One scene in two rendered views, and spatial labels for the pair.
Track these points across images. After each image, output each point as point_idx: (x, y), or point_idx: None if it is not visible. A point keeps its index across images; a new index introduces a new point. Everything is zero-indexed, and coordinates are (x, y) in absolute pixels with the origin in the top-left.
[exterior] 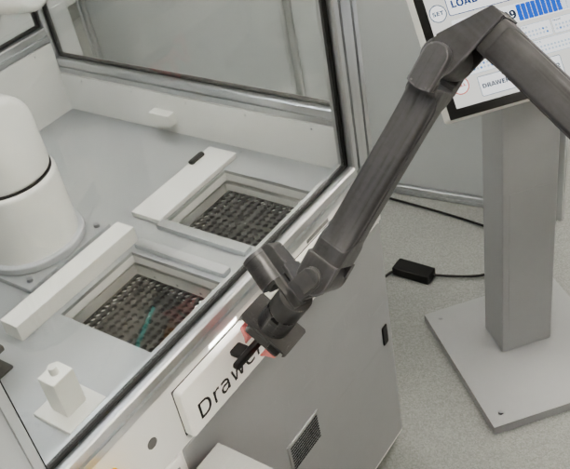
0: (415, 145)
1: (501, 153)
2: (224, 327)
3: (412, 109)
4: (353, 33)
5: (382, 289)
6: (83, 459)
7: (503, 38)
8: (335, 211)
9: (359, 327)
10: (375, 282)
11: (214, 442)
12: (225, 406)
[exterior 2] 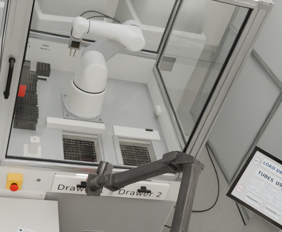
0: (153, 173)
1: (245, 226)
2: (86, 174)
3: (160, 163)
4: (205, 137)
5: (161, 223)
6: (16, 163)
7: (188, 167)
8: (156, 181)
9: (141, 224)
10: (160, 217)
11: (58, 200)
12: (69, 195)
